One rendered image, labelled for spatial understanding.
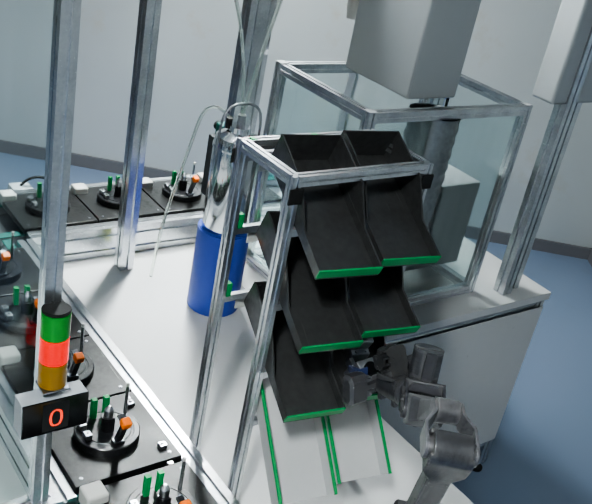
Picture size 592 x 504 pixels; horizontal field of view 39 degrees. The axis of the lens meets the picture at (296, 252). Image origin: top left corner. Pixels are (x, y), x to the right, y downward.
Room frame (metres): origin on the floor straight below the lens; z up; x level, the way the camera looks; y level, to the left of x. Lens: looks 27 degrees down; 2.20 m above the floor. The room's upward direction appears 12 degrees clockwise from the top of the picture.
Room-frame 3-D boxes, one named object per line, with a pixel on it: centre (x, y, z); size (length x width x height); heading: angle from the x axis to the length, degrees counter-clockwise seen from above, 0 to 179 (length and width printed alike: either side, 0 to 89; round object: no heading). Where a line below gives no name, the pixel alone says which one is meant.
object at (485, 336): (2.69, -0.31, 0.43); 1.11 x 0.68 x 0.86; 131
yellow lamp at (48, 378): (1.19, 0.37, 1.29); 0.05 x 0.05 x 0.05
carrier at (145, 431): (1.42, 0.32, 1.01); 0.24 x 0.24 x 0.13; 41
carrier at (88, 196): (2.58, 0.63, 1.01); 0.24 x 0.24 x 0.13; 41
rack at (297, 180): (1.55, -0.04, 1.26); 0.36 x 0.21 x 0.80; 131
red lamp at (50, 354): (1.19, 0.37, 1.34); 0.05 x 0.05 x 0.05
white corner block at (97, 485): (1.23, 0.29, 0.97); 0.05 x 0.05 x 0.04; 41
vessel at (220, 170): (2.22, 0.22, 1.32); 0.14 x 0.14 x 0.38
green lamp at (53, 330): (1.19, 0.37, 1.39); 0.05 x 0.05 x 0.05
